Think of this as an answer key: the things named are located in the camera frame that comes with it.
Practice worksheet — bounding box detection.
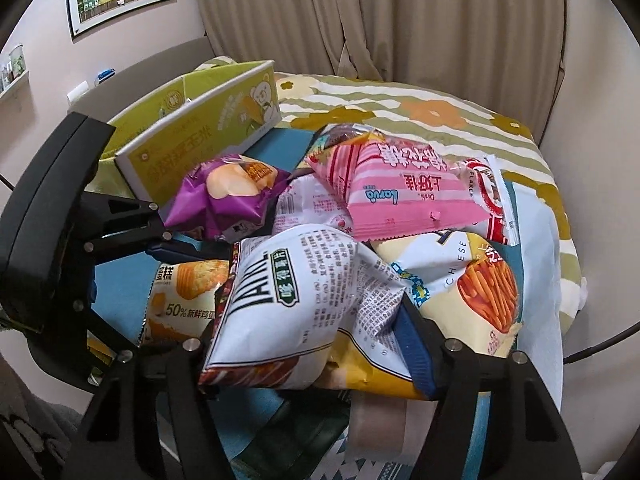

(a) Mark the white yellow fries snack bag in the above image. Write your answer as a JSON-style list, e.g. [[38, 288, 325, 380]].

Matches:
[[330, 230, 523, 401]]

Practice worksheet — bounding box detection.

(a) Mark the white red-print snack packet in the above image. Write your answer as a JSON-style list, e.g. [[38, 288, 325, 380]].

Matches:
[[272, 172, 356, 236]]

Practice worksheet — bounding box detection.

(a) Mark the white wall shelf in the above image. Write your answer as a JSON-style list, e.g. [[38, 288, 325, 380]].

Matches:
[[0, 69, 31, 101]]

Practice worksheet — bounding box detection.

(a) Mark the floral striped blanket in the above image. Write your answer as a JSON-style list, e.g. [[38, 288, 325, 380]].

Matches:
[[192, 57, 587, 341]]

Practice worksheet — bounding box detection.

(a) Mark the light blue plastic bag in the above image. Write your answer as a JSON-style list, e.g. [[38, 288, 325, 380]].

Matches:
[[500, 172, 565, 480]]

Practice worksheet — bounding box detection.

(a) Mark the pink striped snack packet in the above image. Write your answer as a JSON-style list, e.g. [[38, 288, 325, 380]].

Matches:
[[305, 137, 492, 242]]

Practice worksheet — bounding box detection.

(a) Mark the white wall outlet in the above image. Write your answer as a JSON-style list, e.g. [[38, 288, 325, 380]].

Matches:
[[66, 81, 91, 107]]

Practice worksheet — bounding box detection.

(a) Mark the beige bed headboard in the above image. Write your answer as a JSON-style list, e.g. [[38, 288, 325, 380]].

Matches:
[[0, 36, 221, 196]]

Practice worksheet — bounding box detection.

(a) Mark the purple chip bag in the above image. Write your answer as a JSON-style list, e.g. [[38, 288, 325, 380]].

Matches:
[[164, 155, 292, 241]]

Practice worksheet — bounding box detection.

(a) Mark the white green snack bag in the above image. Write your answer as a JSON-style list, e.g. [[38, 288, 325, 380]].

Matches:
[[198, 224, 407, 391]]

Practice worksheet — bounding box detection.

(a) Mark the green cardboard box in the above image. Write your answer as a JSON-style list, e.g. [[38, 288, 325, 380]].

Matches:
[[97, 60, 282, 201]]

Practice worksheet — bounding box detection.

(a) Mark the dark colourful snack packet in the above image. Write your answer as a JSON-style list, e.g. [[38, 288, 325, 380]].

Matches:
[[305, 122, 388, 161]]

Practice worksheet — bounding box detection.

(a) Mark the grey patterned cloth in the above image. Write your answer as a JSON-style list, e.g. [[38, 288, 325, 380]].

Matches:
[[0, 360, 86, 480]]

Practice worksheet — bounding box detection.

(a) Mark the beige curtain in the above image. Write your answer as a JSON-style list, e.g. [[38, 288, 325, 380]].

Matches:
[[190, 0, 566, 106]]

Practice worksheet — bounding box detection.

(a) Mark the red white snack packet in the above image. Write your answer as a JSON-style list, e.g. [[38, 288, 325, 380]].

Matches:
[[462, 156, 521, 247]]

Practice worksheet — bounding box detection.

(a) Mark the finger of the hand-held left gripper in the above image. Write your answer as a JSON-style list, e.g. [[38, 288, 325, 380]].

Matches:
[[70, 290, 138, 361], [82, 192, 236, 266]]

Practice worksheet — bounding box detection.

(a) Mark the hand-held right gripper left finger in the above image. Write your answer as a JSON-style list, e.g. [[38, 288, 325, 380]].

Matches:
[[75, 339, 237, 480]]

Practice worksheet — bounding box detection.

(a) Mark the black cable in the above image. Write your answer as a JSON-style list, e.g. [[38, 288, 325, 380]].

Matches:
[[562, 320, 640, 366]]

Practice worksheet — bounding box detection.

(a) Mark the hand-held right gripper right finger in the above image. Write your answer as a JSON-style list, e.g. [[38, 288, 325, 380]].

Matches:
[[394, 300, 583, 480]]

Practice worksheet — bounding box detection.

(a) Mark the orange cake snack packet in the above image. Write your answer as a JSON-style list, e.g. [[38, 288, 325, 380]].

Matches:
[[139, 260, 233, 348]]

